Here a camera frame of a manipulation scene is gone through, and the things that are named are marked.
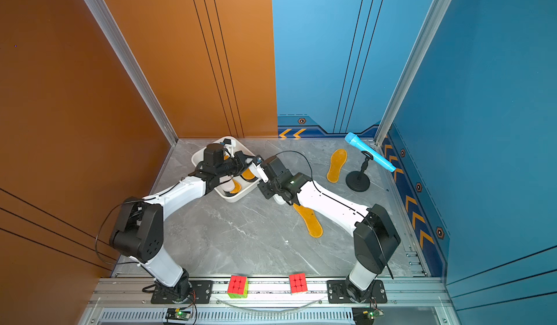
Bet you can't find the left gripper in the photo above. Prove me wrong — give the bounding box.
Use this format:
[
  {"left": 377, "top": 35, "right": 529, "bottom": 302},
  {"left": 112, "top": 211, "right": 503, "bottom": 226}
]
[{"left": 216, "top": 152, "right": 257, "bottom": 180}]

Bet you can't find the white insole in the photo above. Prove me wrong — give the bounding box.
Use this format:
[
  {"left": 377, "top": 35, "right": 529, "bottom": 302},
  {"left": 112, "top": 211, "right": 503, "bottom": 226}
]
[
  {"left": 220, "top": 181, "right": 236, "bottom": 193},
  {"left": 248, "top": 156, "right": 268, "bottom": 183}
]

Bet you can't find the white plastic storage box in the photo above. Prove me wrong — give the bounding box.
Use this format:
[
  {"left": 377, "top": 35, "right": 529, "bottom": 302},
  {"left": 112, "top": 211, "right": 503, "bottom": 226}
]
[{"left": 191, "top": 136, "right": 260, "bottom": 203}]

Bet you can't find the yellow insole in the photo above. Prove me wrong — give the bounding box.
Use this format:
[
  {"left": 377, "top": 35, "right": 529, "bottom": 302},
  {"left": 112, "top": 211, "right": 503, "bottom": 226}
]
[
  {"left": 293, "top": 204, "right": 323, "bottom": 238},
  {"left": 229, "top": 179, "right": 242, "bottom": 196},
  {"left": 326, "top": 149, "right": 348, "bottom": 184},
  {"left": 241, "top": 169, "right": 258, "bottom": 182}
]

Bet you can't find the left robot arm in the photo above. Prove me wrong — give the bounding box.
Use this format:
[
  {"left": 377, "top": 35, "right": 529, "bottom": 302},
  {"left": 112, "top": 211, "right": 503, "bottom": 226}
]
[{"left": 110, "top": 142, "right": 263, "bottom": 303}]

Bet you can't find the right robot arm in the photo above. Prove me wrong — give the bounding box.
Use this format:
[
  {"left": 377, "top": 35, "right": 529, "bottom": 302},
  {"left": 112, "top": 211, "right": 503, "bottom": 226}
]
[{"left": 249, "top": 155, "right": 401, "bottom": 303}]

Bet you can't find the black microphone stand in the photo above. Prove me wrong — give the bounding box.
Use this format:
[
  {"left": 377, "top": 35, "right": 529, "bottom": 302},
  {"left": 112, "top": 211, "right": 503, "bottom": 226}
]
[{"left": 345, "top": 151, "right": 374, "bottom": 193}]

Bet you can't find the blue toy microphone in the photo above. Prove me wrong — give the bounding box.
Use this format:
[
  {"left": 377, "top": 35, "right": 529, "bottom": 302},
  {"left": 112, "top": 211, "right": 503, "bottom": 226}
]
[{"left": 345, "top": 132, "right": 396, "bottom": 173}]

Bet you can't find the right rubik cube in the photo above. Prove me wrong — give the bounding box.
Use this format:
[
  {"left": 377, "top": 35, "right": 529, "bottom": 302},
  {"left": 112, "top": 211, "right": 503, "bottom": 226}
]
[{"left": 289, "top": 273, "right": 308, "bottom": 295}]

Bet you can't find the rubik cube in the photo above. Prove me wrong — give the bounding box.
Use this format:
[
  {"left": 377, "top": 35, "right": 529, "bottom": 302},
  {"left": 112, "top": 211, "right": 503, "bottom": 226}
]
[
  {"left": 227, "top": 275, "right": 249, "bottom": 299},
  {"left": 289, "top": 273, "right": 308, "bottom": 295}
]

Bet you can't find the left rubik cube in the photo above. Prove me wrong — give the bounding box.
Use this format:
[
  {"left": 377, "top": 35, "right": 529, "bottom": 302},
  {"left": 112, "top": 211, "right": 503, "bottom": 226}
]
[{"left": 227, "top": 275, "right": 249, "bottom": 299}]

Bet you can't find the right green circuit board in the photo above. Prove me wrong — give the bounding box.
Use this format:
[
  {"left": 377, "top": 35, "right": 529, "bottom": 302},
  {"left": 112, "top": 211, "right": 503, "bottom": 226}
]
[{"left": 352, "top": 308, "right": 384, "bottom": 325}]

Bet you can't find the green circuit board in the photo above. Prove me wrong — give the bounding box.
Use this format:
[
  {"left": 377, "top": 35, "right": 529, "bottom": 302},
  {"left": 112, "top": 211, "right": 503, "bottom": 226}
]
[
  {"left": 165, "top": 308, "right": 194, "bottom": 324},
  {"left": 352, "top": 308, "right": 384, "bottom": 325}
]

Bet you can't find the left green circuit board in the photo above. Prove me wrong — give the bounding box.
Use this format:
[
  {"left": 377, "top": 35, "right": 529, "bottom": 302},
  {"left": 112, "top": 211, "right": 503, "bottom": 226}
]
[{"left": 165, "top": 308, "right": 194, "bottom": 324}]

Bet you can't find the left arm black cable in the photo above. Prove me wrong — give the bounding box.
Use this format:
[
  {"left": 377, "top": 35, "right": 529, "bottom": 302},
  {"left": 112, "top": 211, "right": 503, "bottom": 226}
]
[{"left": 94, "top": 181, "right": 192, "bottom": 267}]

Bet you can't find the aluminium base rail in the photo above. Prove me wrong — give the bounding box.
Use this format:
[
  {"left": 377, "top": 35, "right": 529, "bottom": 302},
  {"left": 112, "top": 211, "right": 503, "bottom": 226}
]
[{"left": 79, "top": 275, "right": 460, "bottom": 324}]

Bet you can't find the left aluminium corner post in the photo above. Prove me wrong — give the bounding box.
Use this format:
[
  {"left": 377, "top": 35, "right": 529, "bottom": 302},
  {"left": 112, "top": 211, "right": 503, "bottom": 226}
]
[{"left": 84, "top": 0, "right": 178, "bottom": 147}]

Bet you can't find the aluminium corner post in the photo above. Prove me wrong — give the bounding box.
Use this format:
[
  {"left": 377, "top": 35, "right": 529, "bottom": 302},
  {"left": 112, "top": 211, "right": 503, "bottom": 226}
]
[
  {"left": 374, "top": 0, "right": 452, "bottom": 147},
  {"left": 84, "top": 0, "right": 178, "bottom": 147}
]

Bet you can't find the right aluminium corner post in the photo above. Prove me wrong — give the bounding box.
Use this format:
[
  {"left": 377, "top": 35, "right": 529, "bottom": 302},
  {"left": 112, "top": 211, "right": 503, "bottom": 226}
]
[{"left": 374, "top": 0, "right": 452, "bottom": 147}]

